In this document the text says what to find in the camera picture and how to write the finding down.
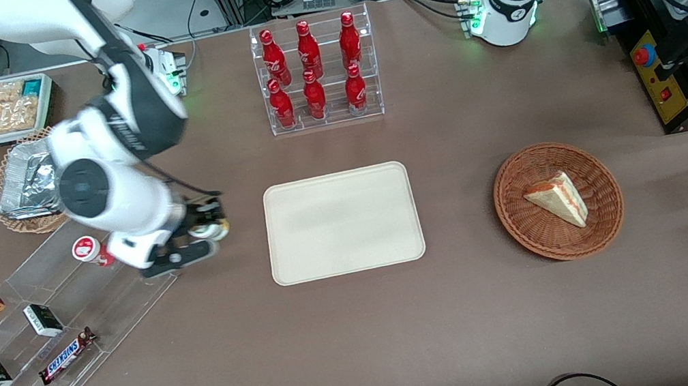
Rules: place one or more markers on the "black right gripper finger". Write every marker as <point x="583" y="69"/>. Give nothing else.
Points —
<point x="213" y="209"/>
<point x="204" y="248"/>

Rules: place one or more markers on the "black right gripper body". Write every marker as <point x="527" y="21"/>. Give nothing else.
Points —
<point x="197" y="215"/>

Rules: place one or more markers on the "green gum bottle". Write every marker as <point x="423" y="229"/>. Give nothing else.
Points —
<point x="210" y="230"/>

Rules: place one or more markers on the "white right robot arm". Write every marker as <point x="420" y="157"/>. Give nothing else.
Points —
<point x="119" y="125"/>

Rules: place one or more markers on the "red gum bottle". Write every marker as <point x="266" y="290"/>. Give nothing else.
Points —
<point x="87" y="249"/>

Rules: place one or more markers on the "cream plastic tray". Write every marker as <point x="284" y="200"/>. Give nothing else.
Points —
<point x="342" y="222"/>

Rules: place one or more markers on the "silver foil tray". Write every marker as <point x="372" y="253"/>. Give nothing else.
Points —
<point x="28" y="181"/>

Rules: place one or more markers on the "red emergency stop button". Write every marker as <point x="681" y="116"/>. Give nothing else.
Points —
<point x="644" y="56"/>

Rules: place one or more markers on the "clear acrylic stepped stand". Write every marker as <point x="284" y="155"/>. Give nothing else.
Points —
<point x="114" y="312"/>

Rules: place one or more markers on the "red cola bottle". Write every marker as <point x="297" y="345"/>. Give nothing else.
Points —
<point x="282" y="107"/>
<point x="315" y="99"/>
<point x="275" y="59"/>
<point x="309" y="52"/>
<point x="349" y="40"/>
<point x="356" y="93"/>

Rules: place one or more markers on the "clear acrylic bottle rack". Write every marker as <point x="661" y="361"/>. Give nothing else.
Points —
<point x="339" y="121"/>

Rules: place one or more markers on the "oval light wicker basket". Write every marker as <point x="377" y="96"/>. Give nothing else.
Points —
<point x="25" y="226"/>

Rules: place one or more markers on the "snickers chocolate bar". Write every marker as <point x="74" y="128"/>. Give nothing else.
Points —
<point x="66" y="356"/>

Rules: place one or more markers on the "wrapped triangle sandwich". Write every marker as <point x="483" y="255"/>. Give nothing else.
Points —
<point x="559" y="199"/>

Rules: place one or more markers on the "clear rice cracker bag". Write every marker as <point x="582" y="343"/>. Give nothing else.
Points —
<point x="4" y="115"/>

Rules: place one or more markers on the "round brown wicker basket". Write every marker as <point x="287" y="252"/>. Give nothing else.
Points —
<point x="529" y="226"/>

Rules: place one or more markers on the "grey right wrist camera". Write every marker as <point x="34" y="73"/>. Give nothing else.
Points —
<point x="166" y="265"/>

